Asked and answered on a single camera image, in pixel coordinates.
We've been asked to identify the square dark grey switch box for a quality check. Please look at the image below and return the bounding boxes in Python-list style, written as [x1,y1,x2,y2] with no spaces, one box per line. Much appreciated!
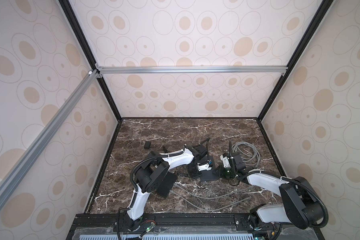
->
[201,155,219,182]

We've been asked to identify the grey ethernet cable bundle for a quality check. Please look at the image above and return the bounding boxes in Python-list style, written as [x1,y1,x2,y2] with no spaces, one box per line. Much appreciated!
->
[230,140,261,169]

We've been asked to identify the black power adapter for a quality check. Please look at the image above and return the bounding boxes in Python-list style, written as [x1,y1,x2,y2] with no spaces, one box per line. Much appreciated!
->
[144,141,151,150]

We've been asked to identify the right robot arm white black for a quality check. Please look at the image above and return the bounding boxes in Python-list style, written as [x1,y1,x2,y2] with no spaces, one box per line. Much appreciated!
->
[218,142,329,230]

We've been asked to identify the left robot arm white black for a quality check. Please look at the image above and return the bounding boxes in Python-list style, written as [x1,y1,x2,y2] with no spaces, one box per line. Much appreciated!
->
[119,138,214,226]

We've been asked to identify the small circuit board with LEDs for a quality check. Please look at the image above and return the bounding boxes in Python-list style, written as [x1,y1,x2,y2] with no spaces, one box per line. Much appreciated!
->
[139,220,156,239]

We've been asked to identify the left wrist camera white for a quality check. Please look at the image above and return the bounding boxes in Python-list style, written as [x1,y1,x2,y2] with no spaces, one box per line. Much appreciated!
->
[198,160,213,172]

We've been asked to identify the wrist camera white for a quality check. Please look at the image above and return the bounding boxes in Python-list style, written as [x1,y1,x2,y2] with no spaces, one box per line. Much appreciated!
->
[220,153,231,169]
[198,160,213,172]

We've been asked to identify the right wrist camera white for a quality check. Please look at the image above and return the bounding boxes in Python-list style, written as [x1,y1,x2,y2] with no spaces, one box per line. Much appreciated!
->
[220,153,231,169]

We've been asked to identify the horizontal aluminium rail back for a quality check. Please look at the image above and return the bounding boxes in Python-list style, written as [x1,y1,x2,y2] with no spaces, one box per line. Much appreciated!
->
[98,66,288,75]

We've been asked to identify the diagonal aluminium rail left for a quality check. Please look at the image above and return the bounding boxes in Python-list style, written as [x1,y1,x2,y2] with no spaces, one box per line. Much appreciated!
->
[0,69,100,210]

